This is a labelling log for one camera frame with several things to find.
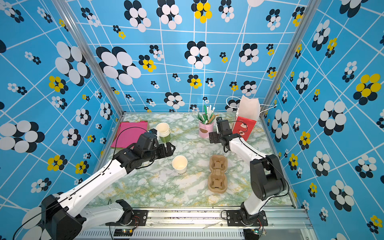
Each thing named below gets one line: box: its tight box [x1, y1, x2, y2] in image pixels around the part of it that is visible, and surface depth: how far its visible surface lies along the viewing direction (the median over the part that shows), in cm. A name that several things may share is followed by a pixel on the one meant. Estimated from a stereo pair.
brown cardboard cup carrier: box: [208, 154, 228, 194], surface depth 84 cm
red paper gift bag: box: [232, 95, 261, 142], surface depth 91 cm
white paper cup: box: [172, 155, 188, 175], surface depth 86 cm
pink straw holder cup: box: [198, 121, 214, 139], surface depth 98 cm
